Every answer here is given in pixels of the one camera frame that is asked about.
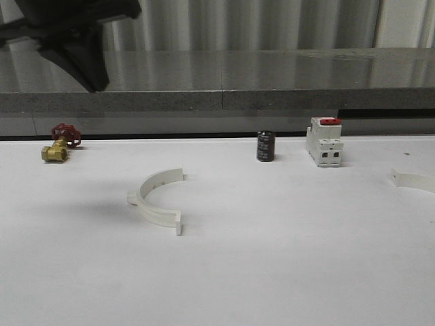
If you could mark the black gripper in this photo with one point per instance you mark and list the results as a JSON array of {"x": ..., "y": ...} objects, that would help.
[{"x": 70, "y": 34}]

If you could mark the white half-ring clamp with tab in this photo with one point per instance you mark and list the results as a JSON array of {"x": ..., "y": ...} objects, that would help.
[{"x": 154, "y": 214}]

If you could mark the white half-ring pipe clamp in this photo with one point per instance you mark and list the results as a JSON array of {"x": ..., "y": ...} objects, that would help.
[{"x": 411, "y": 180}]

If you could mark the grey stone ledge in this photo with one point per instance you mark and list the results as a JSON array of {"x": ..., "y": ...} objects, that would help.
[{"x": 345, "y": 82}]

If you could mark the black cylindrical capacitor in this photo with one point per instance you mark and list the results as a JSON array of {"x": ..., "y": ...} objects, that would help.
[{"x": 265, "y": 146}]

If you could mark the brass valve with red handle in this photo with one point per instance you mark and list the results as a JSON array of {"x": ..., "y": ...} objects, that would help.
[{"x": 65, "y": 137}]

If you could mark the white circuit breaker red switch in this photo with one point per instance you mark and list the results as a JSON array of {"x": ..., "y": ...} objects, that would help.
[{"x": 324, "y": 141}]

